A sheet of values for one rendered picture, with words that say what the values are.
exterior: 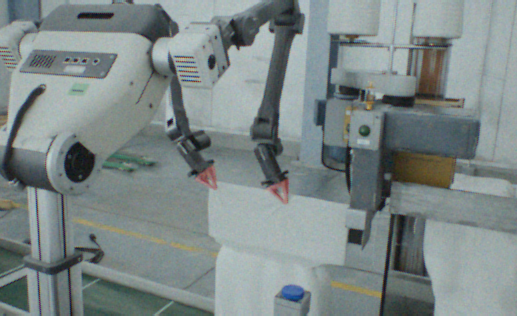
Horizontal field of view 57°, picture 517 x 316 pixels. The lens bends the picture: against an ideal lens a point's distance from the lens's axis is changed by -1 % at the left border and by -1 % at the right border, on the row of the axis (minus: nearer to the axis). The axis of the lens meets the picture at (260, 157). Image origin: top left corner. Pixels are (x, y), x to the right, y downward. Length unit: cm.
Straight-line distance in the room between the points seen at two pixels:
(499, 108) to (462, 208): 502
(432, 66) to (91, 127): 112
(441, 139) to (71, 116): 87
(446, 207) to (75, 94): 101
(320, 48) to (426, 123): 506
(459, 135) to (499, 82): 518
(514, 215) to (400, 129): 40
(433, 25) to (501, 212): 56
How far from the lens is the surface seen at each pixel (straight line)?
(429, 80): 173
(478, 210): 144
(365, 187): 129
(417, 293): 179
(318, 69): 625
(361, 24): 154
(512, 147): 648
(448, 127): 124
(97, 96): 113
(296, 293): 130
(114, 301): 225
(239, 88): 721
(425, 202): 144
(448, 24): 151
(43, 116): 118
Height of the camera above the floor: 147
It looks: 13 degrees down
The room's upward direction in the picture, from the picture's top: 3 degrees clockwise
